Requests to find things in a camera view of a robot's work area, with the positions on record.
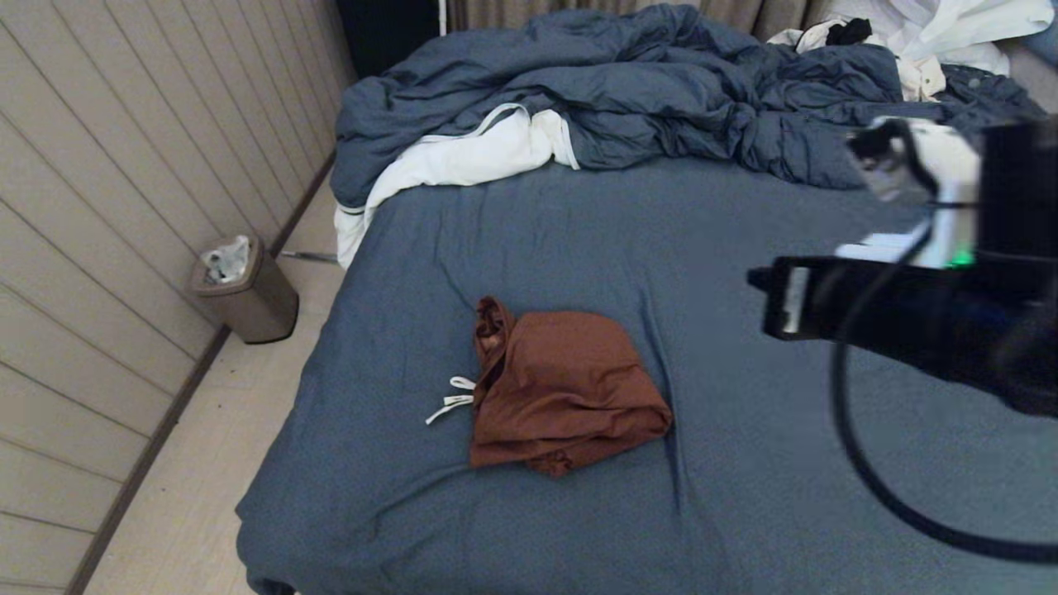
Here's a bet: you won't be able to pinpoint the bed with blue sheet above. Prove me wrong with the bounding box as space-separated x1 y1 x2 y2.
236 153 1058 595

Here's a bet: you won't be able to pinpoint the black cloth item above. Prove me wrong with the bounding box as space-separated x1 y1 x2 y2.
827 17 875 46

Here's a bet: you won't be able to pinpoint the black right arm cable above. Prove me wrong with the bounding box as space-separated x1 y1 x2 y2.
829 140 1058 566

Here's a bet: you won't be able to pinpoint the white pillow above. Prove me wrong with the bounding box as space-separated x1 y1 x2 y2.
333 102 581 269

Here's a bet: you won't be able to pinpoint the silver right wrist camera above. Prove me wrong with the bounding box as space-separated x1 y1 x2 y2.
845 118 920 206

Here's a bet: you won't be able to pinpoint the white right camera bracket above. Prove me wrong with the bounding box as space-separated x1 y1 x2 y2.
833 120 983 270

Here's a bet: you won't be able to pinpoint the clear plastic bin liner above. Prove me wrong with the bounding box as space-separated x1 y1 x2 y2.
201 235 250 284

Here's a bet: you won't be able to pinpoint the beige curtain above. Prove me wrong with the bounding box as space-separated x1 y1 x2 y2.
446 0 836 40

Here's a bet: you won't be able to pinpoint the blue pillow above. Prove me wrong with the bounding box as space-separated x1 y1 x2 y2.
1021 21 1058 67

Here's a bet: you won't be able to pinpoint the cream buttoned garment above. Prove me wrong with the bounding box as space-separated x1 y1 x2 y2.
767 18 949 103

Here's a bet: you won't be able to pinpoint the rumpled blue duvet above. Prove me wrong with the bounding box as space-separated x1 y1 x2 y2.
331 0 1051 193

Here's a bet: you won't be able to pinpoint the rust brown drawstring shorts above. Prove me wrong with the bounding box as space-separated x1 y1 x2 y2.
426 296 674 478

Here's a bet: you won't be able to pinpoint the brown trash bin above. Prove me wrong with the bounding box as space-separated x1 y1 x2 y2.
183 236 300 345

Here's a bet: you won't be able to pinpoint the dark cabinet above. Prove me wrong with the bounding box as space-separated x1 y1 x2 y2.
336 0 441 79

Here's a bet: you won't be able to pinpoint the white shirt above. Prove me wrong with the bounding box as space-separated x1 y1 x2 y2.
827 0 1058 75

